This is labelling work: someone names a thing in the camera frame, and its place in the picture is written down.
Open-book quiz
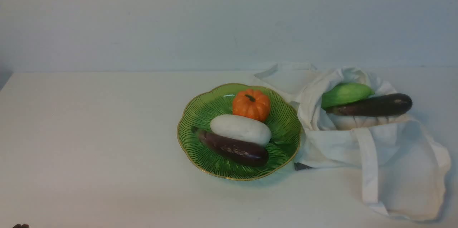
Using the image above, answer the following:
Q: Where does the green ribbed glass plate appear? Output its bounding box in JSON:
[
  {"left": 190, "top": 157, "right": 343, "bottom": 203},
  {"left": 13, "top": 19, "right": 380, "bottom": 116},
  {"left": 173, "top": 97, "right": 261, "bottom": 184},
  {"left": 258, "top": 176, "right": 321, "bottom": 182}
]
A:
[{"left": 177, "top": 83, "right": 302, "bottom": 181}]

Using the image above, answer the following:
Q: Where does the white oblong vegetable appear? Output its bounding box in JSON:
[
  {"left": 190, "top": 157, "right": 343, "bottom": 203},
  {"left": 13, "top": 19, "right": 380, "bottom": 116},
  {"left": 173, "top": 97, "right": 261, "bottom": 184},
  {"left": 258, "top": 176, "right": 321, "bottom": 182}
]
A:
[{"left": 210, "top": 114, "right": 272, "bottom": 146}]

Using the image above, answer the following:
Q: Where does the green cucumber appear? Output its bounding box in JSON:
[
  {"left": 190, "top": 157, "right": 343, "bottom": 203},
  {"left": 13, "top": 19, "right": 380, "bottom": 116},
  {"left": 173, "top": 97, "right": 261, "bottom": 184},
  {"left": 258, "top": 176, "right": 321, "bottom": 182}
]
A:
[{"left": 321, "top": 83, "right": 375, "bottom": 109}]

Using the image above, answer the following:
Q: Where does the dark purple eggplant on plate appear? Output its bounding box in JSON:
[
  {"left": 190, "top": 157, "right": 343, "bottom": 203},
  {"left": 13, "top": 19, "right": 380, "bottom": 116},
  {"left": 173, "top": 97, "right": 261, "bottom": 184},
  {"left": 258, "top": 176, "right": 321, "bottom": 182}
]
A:
[{"left": 190, "top": 126, "right": 269, "bottom": 168}]

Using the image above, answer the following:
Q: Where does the small orange pumpkin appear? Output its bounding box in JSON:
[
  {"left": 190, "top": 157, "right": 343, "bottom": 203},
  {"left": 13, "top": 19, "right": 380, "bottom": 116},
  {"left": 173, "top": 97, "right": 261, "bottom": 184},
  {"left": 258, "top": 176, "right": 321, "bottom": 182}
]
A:
[{"left": 232, "top": 89, "right": 271, "bottom": 122}]

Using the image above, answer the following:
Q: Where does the dark object at bottom edge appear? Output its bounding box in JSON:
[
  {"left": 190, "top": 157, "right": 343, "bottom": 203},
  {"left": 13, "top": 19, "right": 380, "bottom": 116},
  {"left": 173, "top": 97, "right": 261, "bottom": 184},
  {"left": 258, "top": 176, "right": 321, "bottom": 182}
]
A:
[{"left": 13, "top": 223, "right": 30, "bottom": 228}]

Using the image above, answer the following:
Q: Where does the white cloth tote bag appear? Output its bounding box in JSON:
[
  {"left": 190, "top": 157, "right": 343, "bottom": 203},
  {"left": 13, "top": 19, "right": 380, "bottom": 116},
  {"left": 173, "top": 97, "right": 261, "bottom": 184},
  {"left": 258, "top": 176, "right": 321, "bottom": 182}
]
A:
[{"left": 252, "top": 63, "right": 451, "bottom": 222}]

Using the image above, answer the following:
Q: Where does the dark purple eggplant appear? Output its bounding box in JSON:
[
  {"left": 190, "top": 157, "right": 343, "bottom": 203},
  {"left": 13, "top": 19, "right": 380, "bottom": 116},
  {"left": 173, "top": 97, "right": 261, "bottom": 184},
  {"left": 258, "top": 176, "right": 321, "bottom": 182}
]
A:
[
  {"left": 190, "top": 126, "right": 269, "bottom": 168},
  {"left": 325, "top": 93, "right": 413, "bottom": 117}
]

